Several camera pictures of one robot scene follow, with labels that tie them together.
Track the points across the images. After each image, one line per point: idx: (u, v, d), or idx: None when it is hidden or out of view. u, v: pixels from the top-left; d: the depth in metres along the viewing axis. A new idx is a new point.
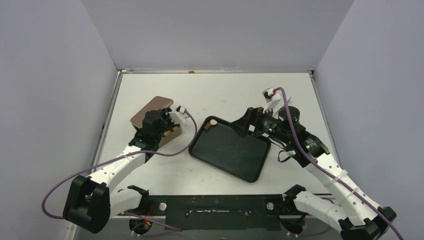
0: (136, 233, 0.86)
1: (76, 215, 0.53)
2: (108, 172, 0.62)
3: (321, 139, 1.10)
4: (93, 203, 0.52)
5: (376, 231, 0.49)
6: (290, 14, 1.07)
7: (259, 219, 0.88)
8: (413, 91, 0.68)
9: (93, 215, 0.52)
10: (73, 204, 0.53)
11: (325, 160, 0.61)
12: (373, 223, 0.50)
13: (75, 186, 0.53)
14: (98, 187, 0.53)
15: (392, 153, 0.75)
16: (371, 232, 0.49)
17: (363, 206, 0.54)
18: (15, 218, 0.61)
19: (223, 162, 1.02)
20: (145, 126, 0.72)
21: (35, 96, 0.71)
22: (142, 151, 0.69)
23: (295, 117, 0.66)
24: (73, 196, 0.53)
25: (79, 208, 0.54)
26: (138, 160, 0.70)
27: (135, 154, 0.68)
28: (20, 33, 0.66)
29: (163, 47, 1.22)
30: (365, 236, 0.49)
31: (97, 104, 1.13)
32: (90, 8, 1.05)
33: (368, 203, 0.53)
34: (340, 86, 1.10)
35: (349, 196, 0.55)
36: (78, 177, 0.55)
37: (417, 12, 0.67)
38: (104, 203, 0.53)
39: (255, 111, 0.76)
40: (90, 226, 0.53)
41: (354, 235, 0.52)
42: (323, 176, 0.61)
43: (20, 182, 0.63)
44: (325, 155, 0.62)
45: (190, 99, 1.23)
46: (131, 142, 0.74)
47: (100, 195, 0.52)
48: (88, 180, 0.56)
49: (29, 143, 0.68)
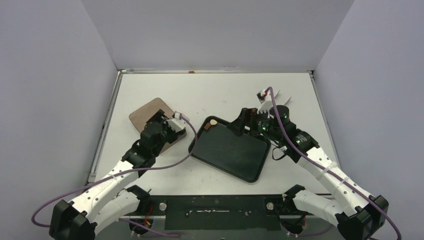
0: (136, 233, 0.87)
1: (59, 237, 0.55)
2: (92, 197, 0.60)
3: (321, 139, 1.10)
4: (73, 231, 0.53)
5: (367, 218, 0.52)
6: (290, 14, 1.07)
7: (259, 218, 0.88)
8: (412, 90, 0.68)
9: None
10: (57, 227, 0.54)
11: (315, 152, 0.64)
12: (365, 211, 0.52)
13: (58, 211, 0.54)
14: (78, 216, 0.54)
15: (391, 152, 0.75)
16: (363, 220, 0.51)
17: (353, 194, 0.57)
18: (16, 217, 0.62)
19: (223, 163, 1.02)
20: (143, 138, 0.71)
21: (34, 96, 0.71)
22: (134, 170, 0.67)
23: (284, 114, 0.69)
24: (56, 220, 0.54)
25: (62, 231, 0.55)
26: (127, 179, 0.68)
27: (124, 174, 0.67)
28: (19, 34, 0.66)
29: (162, 46, 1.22)
30: (358, 224, 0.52)
31: (97, 104, 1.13)
32: (90, 8, 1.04)
33: (358, 191, 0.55)
34: (340, 86, 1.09)
35: (340, 186, 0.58)
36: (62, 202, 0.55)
37: (417, 12, 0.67)
38: (83, 231, 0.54)
39: (249, 111, 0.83)
40: None
41: (348, 224, 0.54)
42: (314, 168, 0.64)
43: (19, 183, 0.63)
44: (314, 148, 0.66)
45: (190, 100, 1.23)
46: (125, 156, 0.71)
47: (79, 224, 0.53)
48: (71, 205, 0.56)
49: (29, 144, 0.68)
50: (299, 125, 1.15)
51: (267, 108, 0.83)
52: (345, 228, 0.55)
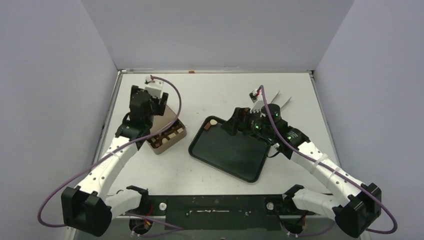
0: (136, 233, 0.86)
1: (76, 223, 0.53)
2: (97, 177, 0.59)
3: (321, 139, 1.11)
4: (88, 213, 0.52)
5: (361, 206, 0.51)
6: (290, 14, 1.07)
7: (259, 219, 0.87)
8: (412, 90, 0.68)
9: (92, 221, 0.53)
10: (70, 214, 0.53)
11: (306, 146, 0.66)
12: (358, 199, 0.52)
13: (66, 198, 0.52)
14: (90, 197, 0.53)
15: (392, 152, 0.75)
16: (357, 208, 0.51)
17: (346, 184, 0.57)
18: (15, 218, 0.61)
19: (223, 163, 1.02)
20: (132, 109, 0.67)
21: (34, 96, 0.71)
22: (132, 142, 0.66)
23: (275, 112, 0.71)
24: (67, 207, 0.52)
25: (77, 216, 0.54)
26: (128, 152, 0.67)
27: (123, 148, 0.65)
28: (19, 34, 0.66)
29: (162, 46, 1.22)
30: (352, 212, 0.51)
31: (97, 104, 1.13)
32: (90, 7, 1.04)
33: (350, 180, 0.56)
34: (340, 85, 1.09)
35: (332, 177, 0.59)
36: (68, 188, 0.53)
37: (416, 12, 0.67)
38: (99, 210, 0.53)
39: (242, 110, 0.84)
40: (93, 231, 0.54)
41: (343, 214, 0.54)
42: (306, 161, 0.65)
43: (18, 182, 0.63)
44: (306, 143, 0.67)
45: (190, 100, 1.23)
46: (118, 131, 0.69)
47: (93, 204, 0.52)
48: (78, 190, 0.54)
49: (29, 144, 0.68)
50: (299, 125, 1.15)
51: (259, 107, 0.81)
52: (342, 219, 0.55)
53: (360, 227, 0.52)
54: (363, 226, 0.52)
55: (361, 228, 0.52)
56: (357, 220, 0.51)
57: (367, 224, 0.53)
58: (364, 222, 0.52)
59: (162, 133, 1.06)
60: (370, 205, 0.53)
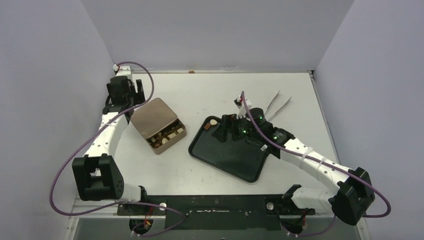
0: (136, 233, 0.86)
1: (93, 193, 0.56)
2: (100, 143, 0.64)
3: (321, 139, 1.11)
4: (104, 174, 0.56)
5: (351, 190, 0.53)
6: (290, 14, 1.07)
7: (259, 219, 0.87)
8: (412, 90, 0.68)
9: (108, 184, 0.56)
10: (86, 183, 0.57)
11: (292, 143, 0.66)
12: (348, 184, 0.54)
13: (79, 168, 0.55)
14: (101, 158, 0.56)
15: (392, 152, 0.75)
16: (348, 194, 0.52)
17: (333, 172, 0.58)
18: (14, 218, 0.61)
19: (223, 163, 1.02)
20: (114, 87, 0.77)
21: (34, 96, 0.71)
22: (122, 113, 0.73)
23: (259, 115, 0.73)
24: (82, 177, 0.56)
25: (93, 185, 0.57)
26: (120, 124, 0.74)
27: (116, 119, 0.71)
28: (19, 34, 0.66)
29: (162, 46, 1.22)
30: (344, 198, 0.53)
31: (97, 104, 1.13)
32: (90, 7, 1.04)
33: (337, 167, 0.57)
34: (340, 85, 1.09)
35: (319, 167, 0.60)
36: (76, 159, 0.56)
37: (416, 12, 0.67)
38: (113, 170, 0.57)
39: (229, 117, 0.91)
40: (111, 194, 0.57)
41: (337, 202, 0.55)
42: (293, 157, 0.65)
43: (17, 182, 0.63)
44: (292, 140, 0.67)
45: (190, 99, 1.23)
46: (105, 110, 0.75)
47: (106, 164, 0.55)
48: (87, 159, 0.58)
49: (29, 144, 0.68)
50: (299, 125, 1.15)
51: (244, 113, 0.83)
52: (337, 207, 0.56)
53: (356, 212, 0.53)
54: (358, 211, 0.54)
55: (357, 212, 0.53)
56: (351, 205, 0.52)
57: (362, 208, 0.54)
58: (359, 207, 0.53)
59: (162, 134, 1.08)
60: (362, 190, 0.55)
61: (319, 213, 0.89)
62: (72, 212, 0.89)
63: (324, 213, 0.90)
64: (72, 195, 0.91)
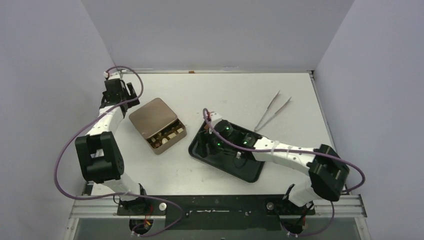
0: (136, 233, 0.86)
1: (95, 169, 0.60)
2: (101, 126, 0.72)
3: (321, 139, 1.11)
4: (106, 148, 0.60)
5: (319, 167, 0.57)
6: (289, 14, 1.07)
7: (259, 219, 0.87)
8: (412, 90, 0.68)
9: (109, 158, 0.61)
10: (87, 160, 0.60)
11: (261, 142, 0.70)
12: (316, 163, 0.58)
13: (81, 145, 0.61)
14: (102, 134, 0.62)
15: (392, 152, 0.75)
16: (319, 172, 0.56)
17: (301, 155, 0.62)
18: (14, 218, 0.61)
19: (223, 163, 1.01)
20: (109, 86, 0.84)
21: (34, 96, 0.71)
22: (118, 105, 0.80)
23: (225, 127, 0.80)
24: (84, 154, 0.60)
25: (95, 162, 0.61)
26: (117, 115, 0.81)
27: (113, 109, 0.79)
28: (19, 34, 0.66)
29: (162, 46, 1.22)
30: (317, 177, 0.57)
31: (97, 104, 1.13)
32: (90, 8, 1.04)
33: (301, 150, 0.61)
34: (340, 85, 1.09)
35: (288, 155, 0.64)
36: (78, 138, 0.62)
37: (416, 12, 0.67)
38: (114, 145, 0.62)
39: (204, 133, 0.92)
40: (112, 169, 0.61)
41: (314, 182, 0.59)
42: (266, 155, 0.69)
43: (17, 182, 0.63)
44: (260, 140, 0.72)
45: (190, 99, 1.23)
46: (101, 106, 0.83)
47: (108, 138, 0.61)
48: (88, 139, 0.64)
49: (29, 144, 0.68)
50: (299, 125, 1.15)
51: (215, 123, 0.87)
52: (316, 187, 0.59)
53: (334, 187, 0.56)
54: (336, 184, 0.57)
55: (335, 187, 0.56)
56: (326, 182, 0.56)
57: (340, 182, 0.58)
58: (336, 182, 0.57)
59: (162, 134, 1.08)
60: (332, 164, 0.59)
61: (319, 213, 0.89)
62: (73, 212, 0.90)
63: (325, 213, 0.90)
64: (72, 195, 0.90)
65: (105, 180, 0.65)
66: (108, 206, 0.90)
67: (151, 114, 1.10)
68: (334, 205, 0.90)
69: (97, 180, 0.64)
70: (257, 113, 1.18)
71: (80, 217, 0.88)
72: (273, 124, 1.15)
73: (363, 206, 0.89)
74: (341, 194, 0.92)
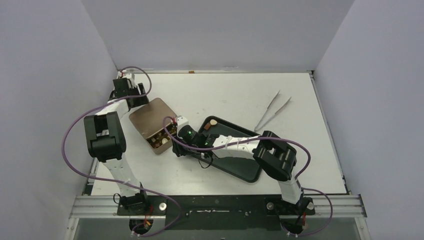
0: (136, 233, 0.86)
1: (99, 144, 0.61)
2: (108, 111, 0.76)
3: (322, 139, 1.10)
4: (112, 126, 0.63)
5: (261, 150, 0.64)
6: (289, 14, 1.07)
7: (259, 219, 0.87)
8: (412, 90, 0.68)
9: (114, 135, 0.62)
10: (93, 135, 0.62)
11: (219, 139, 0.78)
12: (261, 147, 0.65)
13: (89, 122, 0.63)
14: (109, 114, 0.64)
15: (392, 152, 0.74)
16: (262, 155, 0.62)
17: (249, 144, 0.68)
18: (13, 219, 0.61)
19: (223, 162, 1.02)
20: (117, 83, 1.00)
21: (34, 96, 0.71)
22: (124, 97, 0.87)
23: (189, 130, 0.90)
24: (90, 130, 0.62)
25: (100, 139, 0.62)
26: (123, 106, 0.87)
27: (120, 100, 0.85)
28: (18, 34, 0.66)
29: (161, 46, 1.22)
30: (262, 161, 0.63)
31: (97, 104, 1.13)
32: (90, 8, 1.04)
33: (248, 139, 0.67)
34: (340, 85, 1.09)
35: (238, 146, 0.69)
36: (87, 117, 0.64)
37: (417, 12, 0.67)
38: (120, 125, 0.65)
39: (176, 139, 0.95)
40: (116, 147, 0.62)
41: (264, 166, 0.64)
42: (221, 151, 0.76)
43: (17, 182, 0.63)
44: (220, 137, 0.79)
45: (190, 99, 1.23)
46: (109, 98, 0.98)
47: (114, 117, 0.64)
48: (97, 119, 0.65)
49: (29, 144, 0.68)
50: (299, 125, 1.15)
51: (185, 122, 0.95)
52: (268, 170, 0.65)
53: (282, 167, 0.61)
54: (285, 165, 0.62)
55: (283, 167, 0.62)
56: (271, 164, 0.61)
57: (289, 162, 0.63)
58: (282, 161, 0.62)
59: (162, 134, 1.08)
60: (277, 146, 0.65)
61: (319, 213, 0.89)
62: (73, 212, 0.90)
63: (324, 213, 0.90)
64: (72, 195, 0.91)
65: (107, 159, 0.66)
66: (108, 206, 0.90)
67: (152, 115, 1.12)
68: (333, 205, 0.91)
69: (100, 158, 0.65)
70: (257, 113, 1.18)
71: (80, 217, 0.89)
72: (273, 123, 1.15)
73: (364, 206, 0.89)
74: (341, 195, 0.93)
